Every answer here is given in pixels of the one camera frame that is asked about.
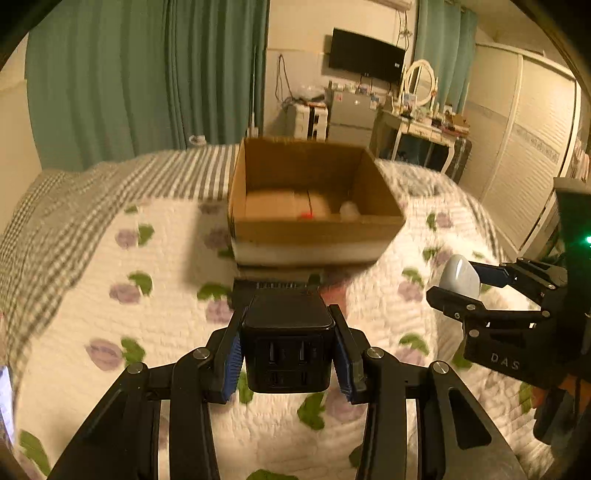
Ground green curtain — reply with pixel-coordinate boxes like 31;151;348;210
414;0;478;114
25;0;271;171

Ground black suitcase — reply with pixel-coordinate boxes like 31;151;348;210
442;136;472;186

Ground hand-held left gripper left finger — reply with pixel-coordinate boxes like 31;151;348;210
47;307;250;480

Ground white sliding wardrobe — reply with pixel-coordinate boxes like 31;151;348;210
457;41;583;252

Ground floral quilted bedspread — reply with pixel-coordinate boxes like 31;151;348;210
9;159;559;480

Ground white dressing table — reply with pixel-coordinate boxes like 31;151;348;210
376;108;471;174

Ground black cube power adapter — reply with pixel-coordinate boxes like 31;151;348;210
232;279;336;394

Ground grey checked blanket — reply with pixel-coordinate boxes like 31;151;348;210
0;143;243;370

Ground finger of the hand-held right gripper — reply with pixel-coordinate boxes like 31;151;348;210
470;259;570;302
426;286;555;334

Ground cardboard box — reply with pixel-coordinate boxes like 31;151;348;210
227;137;407;268

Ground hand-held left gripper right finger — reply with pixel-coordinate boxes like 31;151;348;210
327;304;528;480

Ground grey mini fridge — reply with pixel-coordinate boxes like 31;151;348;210
325;88;385;147

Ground wall-mounted black television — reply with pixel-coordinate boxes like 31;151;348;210
328;28;407;85

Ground oval vanity mirror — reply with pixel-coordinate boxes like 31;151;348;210
400;60;438;112

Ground white suitcase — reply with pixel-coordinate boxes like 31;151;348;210
285;102;329;141

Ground white earbud case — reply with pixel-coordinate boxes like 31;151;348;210
438;254;482;297

